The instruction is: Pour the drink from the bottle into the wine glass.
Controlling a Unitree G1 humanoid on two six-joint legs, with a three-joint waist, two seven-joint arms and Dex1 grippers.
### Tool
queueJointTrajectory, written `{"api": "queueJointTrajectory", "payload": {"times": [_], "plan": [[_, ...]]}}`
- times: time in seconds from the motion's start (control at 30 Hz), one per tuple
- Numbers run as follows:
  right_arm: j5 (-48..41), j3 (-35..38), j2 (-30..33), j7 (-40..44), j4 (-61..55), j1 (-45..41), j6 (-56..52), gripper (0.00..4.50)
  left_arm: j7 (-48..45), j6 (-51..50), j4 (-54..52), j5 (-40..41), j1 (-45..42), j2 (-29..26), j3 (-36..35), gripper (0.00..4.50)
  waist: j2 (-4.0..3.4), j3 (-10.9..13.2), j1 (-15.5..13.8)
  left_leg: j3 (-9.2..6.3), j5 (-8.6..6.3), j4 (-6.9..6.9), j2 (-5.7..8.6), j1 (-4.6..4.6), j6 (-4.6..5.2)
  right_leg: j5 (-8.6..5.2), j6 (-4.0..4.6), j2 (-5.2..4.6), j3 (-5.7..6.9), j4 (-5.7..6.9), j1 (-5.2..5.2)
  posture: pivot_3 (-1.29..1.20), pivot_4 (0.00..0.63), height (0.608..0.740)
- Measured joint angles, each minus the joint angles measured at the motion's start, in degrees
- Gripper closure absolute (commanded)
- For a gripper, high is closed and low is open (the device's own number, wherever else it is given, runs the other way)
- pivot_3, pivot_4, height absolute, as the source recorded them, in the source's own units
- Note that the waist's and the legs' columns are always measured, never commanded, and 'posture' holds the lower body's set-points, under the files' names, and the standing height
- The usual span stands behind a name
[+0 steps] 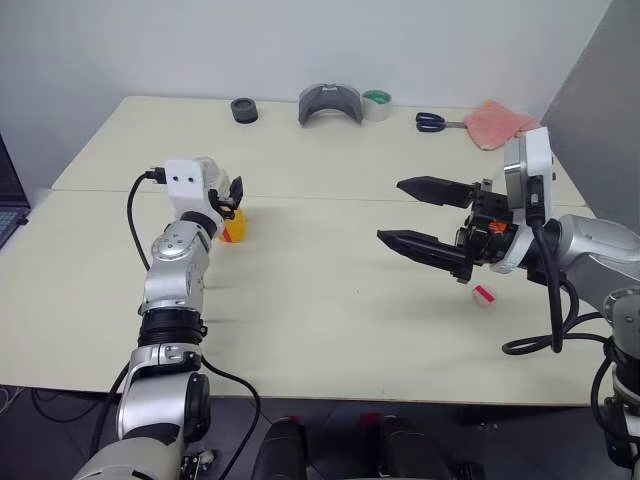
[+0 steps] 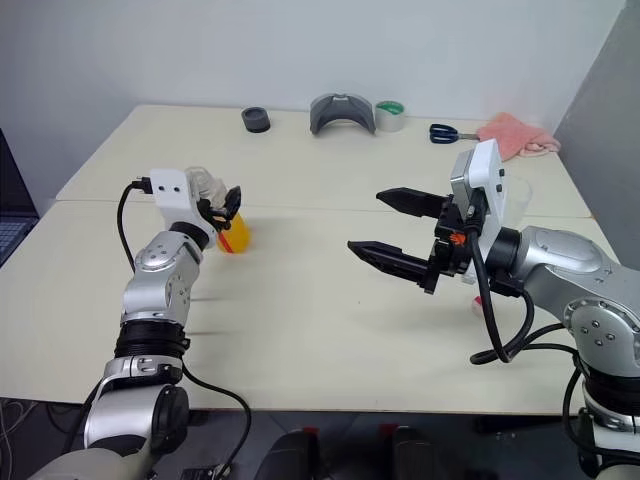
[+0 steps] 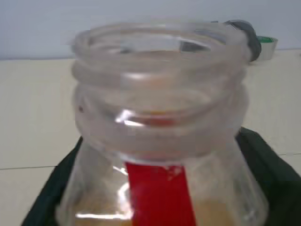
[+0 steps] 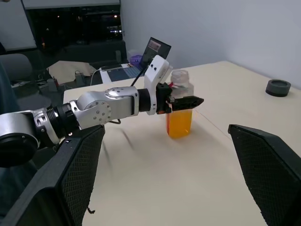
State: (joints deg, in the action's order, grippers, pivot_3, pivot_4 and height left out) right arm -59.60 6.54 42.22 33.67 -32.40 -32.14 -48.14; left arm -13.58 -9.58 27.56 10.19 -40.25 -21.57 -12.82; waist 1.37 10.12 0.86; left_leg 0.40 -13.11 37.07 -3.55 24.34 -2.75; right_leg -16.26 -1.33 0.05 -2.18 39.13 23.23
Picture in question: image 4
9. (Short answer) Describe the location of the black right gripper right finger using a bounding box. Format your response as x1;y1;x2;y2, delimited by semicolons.
228;124;301;226

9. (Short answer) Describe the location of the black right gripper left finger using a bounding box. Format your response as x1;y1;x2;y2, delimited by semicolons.
0;124;106;226

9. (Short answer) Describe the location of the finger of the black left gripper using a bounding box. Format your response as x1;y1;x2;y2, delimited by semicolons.
171;96;205;112

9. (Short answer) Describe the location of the orange juice bottle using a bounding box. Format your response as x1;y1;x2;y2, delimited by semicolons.
164;69;195;139

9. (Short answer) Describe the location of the purple bag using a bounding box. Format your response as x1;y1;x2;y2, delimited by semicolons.
129;54;143;66

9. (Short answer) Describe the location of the open laptop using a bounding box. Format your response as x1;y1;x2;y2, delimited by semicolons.
100;37;172;83

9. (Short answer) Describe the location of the beige cloth bag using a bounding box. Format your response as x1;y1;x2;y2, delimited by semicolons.
47;60;97;84

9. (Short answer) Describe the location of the grey chair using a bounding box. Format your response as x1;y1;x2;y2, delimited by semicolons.
0;53;33;83

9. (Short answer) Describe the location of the white board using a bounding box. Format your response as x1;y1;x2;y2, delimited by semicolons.
0;0;37;51

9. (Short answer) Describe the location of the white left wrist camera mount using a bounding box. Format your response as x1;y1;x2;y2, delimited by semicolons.
143;55;174;116

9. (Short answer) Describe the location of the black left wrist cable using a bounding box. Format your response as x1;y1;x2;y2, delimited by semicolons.
130;66;149;87

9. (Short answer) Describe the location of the white cable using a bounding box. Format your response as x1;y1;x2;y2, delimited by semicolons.
90;67;102;86

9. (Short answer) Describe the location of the dark grey round ring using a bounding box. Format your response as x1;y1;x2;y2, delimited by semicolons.
265;79;292;97

